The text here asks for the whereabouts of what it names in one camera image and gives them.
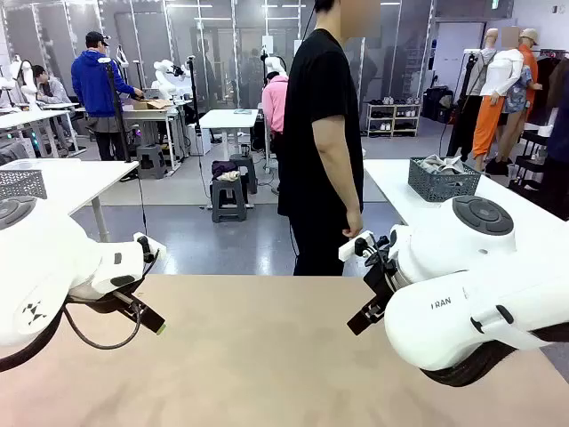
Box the black utility cart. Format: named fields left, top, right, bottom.
left=509, top=128, right=569, bottom=222

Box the mannequin with orange shirt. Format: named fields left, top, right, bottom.
left=517, top=28, right=544, bottom=124

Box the person in pink hoodie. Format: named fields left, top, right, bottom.
left=260, top=74, right=290, bottom=173

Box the clothes rack with dark garments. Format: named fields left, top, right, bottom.
left=531, top=48, right=569, bottom=128

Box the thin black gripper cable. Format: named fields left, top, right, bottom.
left=61, top=306, right=143, bottom=350

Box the open cardboard box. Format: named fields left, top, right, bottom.
left=132, top=98, right=172, bottom=111

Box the person's right hand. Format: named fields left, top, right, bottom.
left=341, top=208, right=365, bottom=239

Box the person's right forearm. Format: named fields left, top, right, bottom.
left=317, top=141, right=362, bottom=214

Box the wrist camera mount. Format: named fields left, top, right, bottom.
left=338, top=230, right=392, bottom=268
left=132, top=231, right=168, bottom=264

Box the mannequin with black trousers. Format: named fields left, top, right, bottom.
left=446, top=28, right=499, bottom=162

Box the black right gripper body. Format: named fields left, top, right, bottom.
left=362, top=259, right=400, bottom=309

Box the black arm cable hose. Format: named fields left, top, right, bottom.
left=421, top=328, right=569, bottom=388
left=0, top=306, right=66, bottom=373

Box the seated person in grey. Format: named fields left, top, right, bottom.
left=30, top=64, right=75, bottom=106

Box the white shoe rack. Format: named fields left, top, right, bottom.
left=366, top=101, right=422, bottom=138

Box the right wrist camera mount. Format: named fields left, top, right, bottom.
left=338, top=230, right=392, bottom=268

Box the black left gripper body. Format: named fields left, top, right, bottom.
left=66, top=276, right=148, bottom=318

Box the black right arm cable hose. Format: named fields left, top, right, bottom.
left=421, top=328, right=569, bottom=388

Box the dark purple garment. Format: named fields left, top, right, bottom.
left=211, top=159, right=241, bottom=179

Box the mannequin with orange trousers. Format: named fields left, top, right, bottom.
left=471, top=26, right=526, bottom=173

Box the black camera tripod pole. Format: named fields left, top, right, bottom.
left=97, top=56, right=132, bottom=164
left=186, top=55, right=202, bottom=134

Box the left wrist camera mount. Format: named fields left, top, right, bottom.
left=132, top=231, right=168, bottom=264

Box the white side table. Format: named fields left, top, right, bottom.
left=364, top=158, right=569, bottom=277
left=0, top=158, right=140, bottom=244

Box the white background desk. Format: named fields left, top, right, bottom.
left=0, top=109, right=85, bottom=159
left=198, top=109, right=260, bottom=161
left=77, top=105, right=183, bottom=173

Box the grey plastic lattice basket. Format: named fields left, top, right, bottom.
left=407, top=157, right=482, bottom=204
left=0, top=169, right=48, bottom=200

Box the grey plastic step stool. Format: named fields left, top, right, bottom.
left=211, top=175, right=248, bottom=223
left=229, top=153, right=259, bottom=196
left=136, top=144, right=168, bottom=180

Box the person in blue hoodie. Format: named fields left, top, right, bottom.
left=70, top=30, right=146, bottom=161

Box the person in black t-shirt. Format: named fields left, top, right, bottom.
left=277, top=0, right=383, bottom=277

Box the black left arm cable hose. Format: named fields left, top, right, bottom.
left=0, top=306, right=66, bottom=373

